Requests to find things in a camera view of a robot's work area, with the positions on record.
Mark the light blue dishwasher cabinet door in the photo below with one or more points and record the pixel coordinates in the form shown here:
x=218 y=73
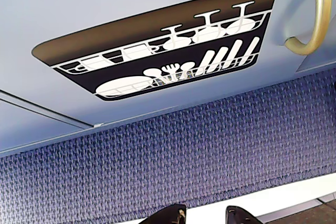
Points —
x=78 y=11

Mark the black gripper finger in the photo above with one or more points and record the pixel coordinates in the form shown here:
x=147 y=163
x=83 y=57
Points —
x=241 y=217
x=173 y=216

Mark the black white dishwasher rack sticker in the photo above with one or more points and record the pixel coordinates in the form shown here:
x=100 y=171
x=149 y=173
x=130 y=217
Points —
x=168 y=58

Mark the blue woven mat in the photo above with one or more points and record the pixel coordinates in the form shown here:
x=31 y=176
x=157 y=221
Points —
x=168 y=161

